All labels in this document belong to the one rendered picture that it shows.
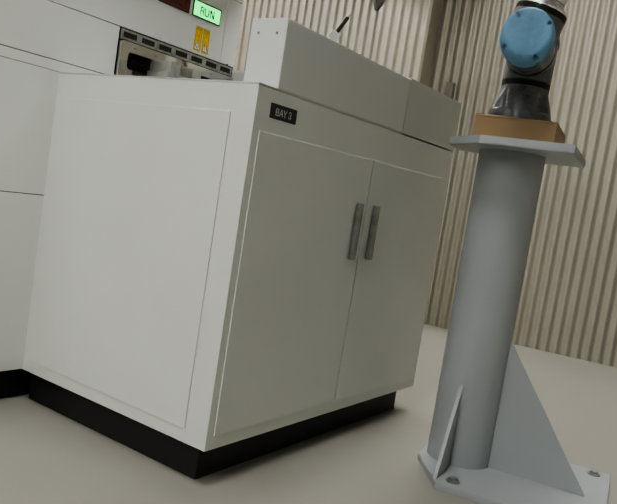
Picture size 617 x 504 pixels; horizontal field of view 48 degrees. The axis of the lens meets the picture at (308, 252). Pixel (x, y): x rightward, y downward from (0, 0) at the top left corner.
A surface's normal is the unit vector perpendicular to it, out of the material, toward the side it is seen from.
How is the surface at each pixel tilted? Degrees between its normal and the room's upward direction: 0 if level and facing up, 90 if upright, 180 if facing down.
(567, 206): 90
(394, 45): 90
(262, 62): 90
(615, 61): 90
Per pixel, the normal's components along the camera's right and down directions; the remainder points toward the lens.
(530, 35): -0.40, 0.12
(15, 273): 0.81, 0.18
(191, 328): -0.56, -0.02
